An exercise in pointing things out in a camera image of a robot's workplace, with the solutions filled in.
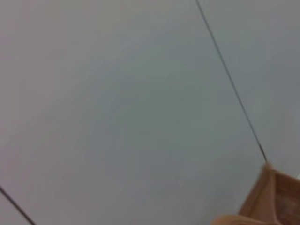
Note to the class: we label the brown jute handbag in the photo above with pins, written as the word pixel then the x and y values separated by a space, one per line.
pixel 269 204

